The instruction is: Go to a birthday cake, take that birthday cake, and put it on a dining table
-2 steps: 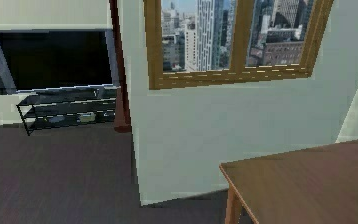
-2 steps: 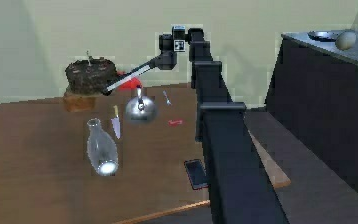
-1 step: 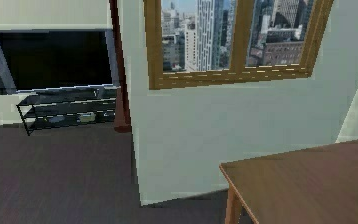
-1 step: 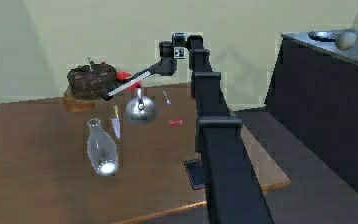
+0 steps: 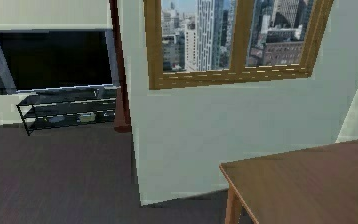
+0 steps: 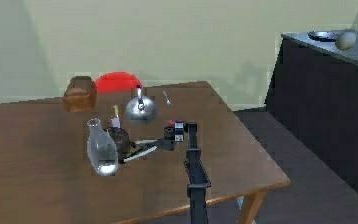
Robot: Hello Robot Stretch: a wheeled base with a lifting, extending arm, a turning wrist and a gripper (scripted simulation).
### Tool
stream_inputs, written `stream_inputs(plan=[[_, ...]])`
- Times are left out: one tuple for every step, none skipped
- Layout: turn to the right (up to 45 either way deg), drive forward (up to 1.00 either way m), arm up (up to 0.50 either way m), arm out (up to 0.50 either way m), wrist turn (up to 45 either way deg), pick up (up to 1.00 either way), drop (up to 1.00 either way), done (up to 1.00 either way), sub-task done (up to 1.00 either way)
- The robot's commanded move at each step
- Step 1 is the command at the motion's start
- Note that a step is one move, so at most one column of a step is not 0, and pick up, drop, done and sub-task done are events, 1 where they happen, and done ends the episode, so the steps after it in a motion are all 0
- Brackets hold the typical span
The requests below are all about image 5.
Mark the brown framed window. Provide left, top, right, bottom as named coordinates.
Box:
left=143, top=0, right=335, bottom=91

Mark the black glass television stand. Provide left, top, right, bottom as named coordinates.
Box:
left=15, top=86, right=119, bottom=137

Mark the small pale box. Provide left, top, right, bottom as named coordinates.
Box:
left=78, top=112, right=97, bottom=123

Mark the brown wooden table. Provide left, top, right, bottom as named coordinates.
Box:
left=218, top=139, right=358, bottom=224

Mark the black television set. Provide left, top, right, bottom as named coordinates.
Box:
left=0, top=29, right=121, bottom=96

